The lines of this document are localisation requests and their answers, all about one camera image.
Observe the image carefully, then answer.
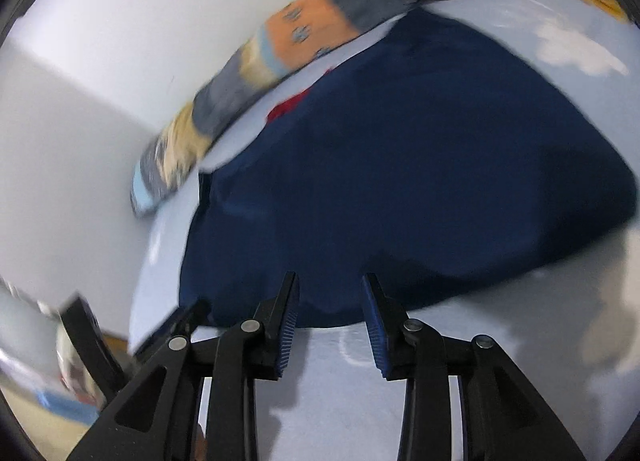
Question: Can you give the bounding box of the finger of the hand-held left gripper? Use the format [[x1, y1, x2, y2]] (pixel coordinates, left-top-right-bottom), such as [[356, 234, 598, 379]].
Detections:
[[59, 293, 127, 403], [131, 297, 212, 360]]

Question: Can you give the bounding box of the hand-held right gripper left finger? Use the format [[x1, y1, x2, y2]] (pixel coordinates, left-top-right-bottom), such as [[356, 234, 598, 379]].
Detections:
[[65, 271, 301, 461]]

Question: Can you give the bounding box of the navy jacket with red collar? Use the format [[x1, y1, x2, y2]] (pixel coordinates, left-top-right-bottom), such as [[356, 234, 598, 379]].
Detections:
[[179, 6, 636, 329]]

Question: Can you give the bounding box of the blurred white red object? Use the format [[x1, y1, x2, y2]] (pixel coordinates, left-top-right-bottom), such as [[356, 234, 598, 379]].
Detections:
[[50, 321, 103, 409]]

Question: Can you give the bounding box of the patchwork blanket roll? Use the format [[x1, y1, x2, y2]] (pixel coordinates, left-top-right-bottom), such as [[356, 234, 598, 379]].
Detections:
[[130, 0, 551, 217]]

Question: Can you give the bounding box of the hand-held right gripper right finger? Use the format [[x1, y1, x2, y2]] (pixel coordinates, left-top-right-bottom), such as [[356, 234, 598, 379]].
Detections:
[[361, 272, 586, 461]]

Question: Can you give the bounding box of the light blue bed sheet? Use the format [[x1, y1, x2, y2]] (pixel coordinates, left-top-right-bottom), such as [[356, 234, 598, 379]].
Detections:
[[127, 0, 640, 461]]

